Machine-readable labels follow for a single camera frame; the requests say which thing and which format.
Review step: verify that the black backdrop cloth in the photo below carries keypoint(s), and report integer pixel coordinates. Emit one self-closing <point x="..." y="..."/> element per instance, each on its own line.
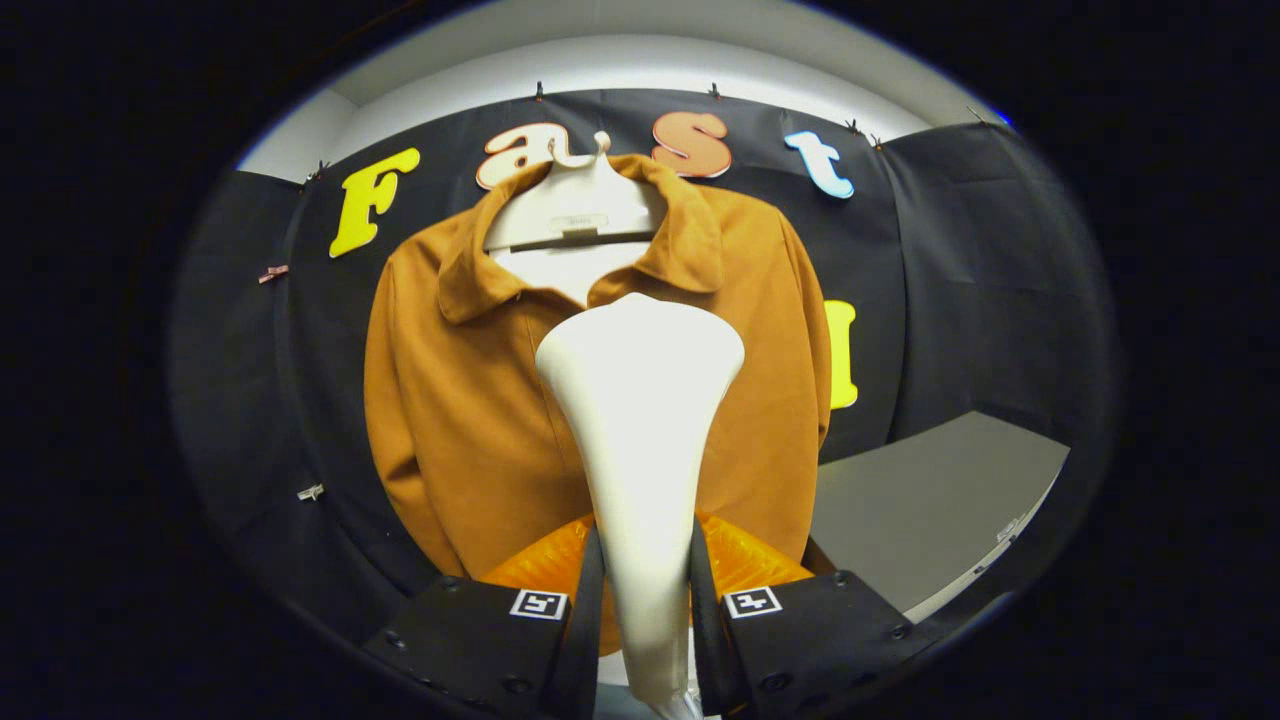
<point x="980" y="300"/>

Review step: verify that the brown button-up shirt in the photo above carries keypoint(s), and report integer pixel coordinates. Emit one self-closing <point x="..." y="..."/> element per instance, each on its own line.
<point x="450" y="420"/>

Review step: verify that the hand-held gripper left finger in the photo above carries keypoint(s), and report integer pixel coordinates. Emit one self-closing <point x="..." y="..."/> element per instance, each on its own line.
<point x="582" y="640"/>

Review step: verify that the white mannequin torso stand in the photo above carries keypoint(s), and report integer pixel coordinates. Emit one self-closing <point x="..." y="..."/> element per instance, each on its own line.
<point x="570" y="270"/>

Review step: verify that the red clip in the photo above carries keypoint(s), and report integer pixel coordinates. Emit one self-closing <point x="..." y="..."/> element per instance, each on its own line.
<point x="273" y="273"/>

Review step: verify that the white plastic hanger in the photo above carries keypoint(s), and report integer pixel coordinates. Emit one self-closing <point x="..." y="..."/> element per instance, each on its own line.
<point x="575" y="205"/>

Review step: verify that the white garment steamer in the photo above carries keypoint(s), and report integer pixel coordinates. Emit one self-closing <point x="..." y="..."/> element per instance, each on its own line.
<point x="640" y="400"/>

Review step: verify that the white clip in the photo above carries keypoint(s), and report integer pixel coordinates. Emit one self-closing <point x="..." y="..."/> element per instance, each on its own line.
<point x="311" y="492"/>

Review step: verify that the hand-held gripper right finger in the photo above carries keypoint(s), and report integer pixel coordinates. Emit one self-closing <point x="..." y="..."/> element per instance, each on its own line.
<point x="707" y="640"/>

